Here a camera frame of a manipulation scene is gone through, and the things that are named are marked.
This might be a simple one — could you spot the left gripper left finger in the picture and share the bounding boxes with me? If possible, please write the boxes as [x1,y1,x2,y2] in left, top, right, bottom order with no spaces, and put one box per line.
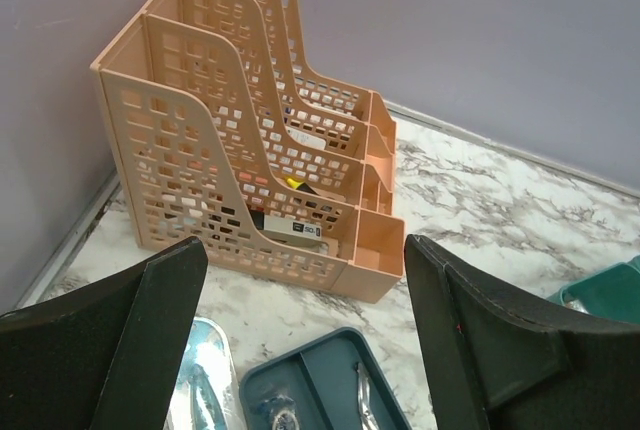
[1,237,208,429]

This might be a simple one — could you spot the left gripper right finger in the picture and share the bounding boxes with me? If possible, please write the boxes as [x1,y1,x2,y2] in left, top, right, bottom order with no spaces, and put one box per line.
[404,234,639,430]

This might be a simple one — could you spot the green medicine box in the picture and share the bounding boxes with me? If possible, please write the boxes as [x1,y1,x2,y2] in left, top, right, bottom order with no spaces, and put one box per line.
[547,256,639,324]

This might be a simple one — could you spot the metal tweezers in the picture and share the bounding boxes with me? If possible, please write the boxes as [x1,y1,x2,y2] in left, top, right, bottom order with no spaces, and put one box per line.
[355,362,379,430]

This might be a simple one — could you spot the clear small plastic packet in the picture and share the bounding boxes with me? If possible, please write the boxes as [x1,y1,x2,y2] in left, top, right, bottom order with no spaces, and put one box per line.
[256,391,301,430]

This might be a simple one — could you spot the teal divided tray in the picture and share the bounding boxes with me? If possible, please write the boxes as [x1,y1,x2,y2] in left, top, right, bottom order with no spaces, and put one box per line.
[239,327,410,429]

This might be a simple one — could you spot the mask packet under tray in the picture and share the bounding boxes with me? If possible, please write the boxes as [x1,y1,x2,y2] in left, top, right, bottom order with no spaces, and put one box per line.
[164,317,246,429]

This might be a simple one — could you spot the grey staple box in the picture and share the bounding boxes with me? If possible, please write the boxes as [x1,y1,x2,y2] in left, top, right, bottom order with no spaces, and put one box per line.
[249,210,322,248]

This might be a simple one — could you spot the orange plastic file organizer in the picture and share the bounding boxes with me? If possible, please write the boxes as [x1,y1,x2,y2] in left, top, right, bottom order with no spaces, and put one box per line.
[91,0,405,303]

